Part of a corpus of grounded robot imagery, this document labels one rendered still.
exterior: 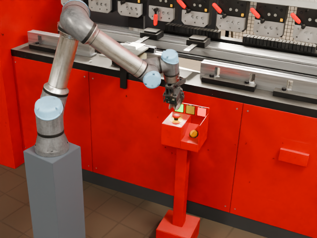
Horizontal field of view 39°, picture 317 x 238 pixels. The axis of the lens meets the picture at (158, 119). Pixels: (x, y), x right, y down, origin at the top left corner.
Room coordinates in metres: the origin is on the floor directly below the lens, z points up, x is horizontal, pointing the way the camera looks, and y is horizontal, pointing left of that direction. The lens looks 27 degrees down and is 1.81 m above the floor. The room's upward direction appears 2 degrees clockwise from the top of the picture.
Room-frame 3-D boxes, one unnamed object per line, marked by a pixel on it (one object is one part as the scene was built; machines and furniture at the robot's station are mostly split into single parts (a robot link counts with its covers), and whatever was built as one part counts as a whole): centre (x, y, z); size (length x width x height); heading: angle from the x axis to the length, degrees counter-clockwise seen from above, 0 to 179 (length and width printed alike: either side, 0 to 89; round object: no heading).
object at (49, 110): (1.74, 0.47, 0.94); 0.13 x 0.12 x 0.14; 7
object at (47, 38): (2.83, 0.65, 0.92); 0.50 x 0.06 x 0.10; 66
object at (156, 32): (2.76, 0.09, 1.01); 0.26 x 0.12 x 0.05; 156
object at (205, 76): (2.31, -0.38, 0.89); 0.30 x 0.05 x 0.03; 66
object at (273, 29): (2.29, -0.56, 1.26); 0.15 x 0.09 x 0.17; 66
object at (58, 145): (1.74, 0.47, 0.82); 0.15 x 0.15 x 0.10
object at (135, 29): (2.61, 0.15, 1.13); 0.10 x 0.02 x 0.10; 66
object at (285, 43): (2.66, -0.72, 1.02); 0.44 x 0.06 x 0.04; 66
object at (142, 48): (2.48, 0.21, 1.00); 0.26 x 0.18 x 0.01; 156
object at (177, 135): (2.05, -0.14, 0.75); 0.20 x 0.16 x 0.18; 69
